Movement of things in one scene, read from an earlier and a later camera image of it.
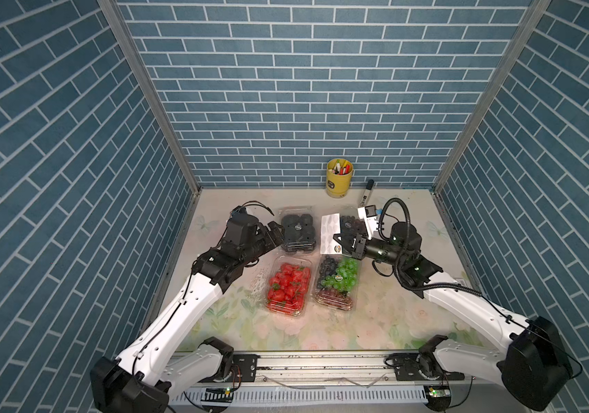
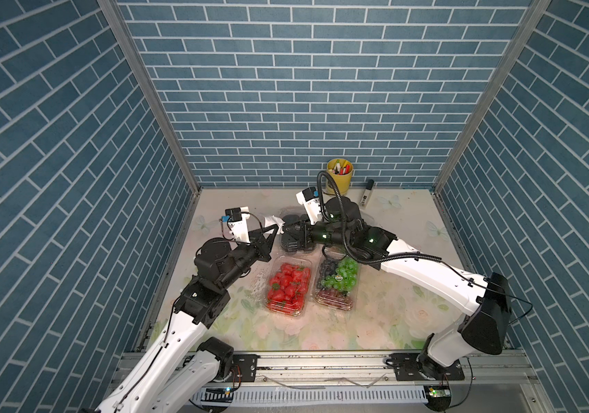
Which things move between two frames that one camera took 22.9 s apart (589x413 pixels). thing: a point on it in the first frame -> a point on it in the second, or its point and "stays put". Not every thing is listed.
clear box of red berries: [288, 284] stays put
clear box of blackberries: [300, 230] stays put
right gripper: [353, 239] -> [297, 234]
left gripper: [269, 243] stays put
